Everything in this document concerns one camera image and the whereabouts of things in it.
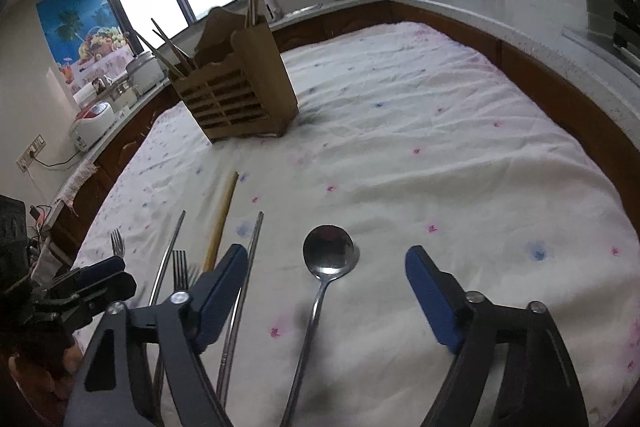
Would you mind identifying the person's left hand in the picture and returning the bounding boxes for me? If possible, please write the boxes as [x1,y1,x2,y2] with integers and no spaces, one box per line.
[7,339,87,408]

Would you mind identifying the white floral tablecloth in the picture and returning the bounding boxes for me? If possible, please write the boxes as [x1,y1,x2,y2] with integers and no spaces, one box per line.
[70,21,640,427]

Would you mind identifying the black power cable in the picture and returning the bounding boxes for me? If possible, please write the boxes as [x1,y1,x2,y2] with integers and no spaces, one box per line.
[30,151,83,168]

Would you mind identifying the wall socket strip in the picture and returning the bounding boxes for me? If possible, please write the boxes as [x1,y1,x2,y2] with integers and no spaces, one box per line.
[16,134,47,172]

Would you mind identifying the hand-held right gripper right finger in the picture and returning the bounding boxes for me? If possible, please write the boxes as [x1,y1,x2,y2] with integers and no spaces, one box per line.
[405,245,591,427]

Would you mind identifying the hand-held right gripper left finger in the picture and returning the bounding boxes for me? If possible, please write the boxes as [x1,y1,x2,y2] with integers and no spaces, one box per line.
[65,243,249,427]

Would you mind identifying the tropical fruit wall poster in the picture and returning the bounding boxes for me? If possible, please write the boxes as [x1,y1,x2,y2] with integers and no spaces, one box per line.
[36,0,132,95]

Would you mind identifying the wooden utensil holder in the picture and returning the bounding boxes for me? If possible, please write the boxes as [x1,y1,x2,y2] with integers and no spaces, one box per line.
[167,6,301,142]

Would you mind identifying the steel spoon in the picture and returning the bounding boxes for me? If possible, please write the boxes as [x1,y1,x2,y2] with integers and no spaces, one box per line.
[280,224,361,427]

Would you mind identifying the white lace cloth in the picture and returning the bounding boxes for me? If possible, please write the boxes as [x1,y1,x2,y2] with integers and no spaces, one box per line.
[52,159,98,208]

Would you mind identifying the steel cooking pot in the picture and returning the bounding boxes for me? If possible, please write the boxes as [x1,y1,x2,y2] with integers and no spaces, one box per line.
[125,51,166,90]

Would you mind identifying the small white appliance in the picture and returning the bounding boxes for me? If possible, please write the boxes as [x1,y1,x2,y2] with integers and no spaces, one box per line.
[107,79,141,112]

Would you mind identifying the white and red rice cooker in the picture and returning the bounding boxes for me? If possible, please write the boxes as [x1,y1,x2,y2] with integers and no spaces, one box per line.
[69,102,115,152]

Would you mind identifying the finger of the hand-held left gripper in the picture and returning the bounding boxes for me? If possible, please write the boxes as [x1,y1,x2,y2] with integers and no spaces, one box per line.
[46,272,137,332]
[67,256,127,289]

